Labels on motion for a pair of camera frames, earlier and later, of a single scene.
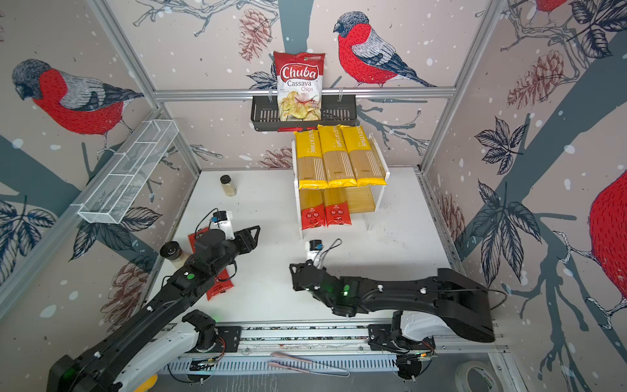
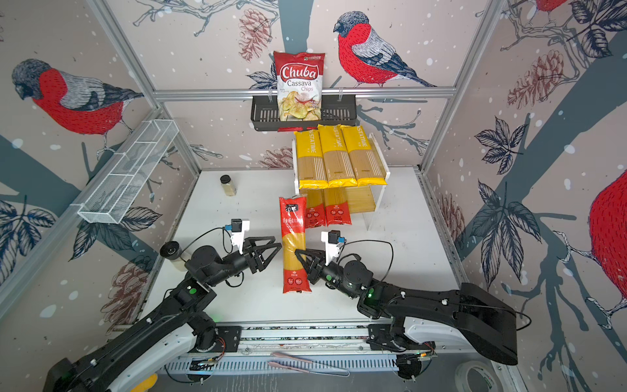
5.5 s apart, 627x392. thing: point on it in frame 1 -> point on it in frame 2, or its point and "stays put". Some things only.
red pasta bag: [223, 282] -> [294, 222]
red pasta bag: [313, 207] stays put
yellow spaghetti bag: [366, 168] stays put
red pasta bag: [336, 207] stays put
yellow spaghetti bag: [312, 174] stays put
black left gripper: [246, 232] -> [261, 265]
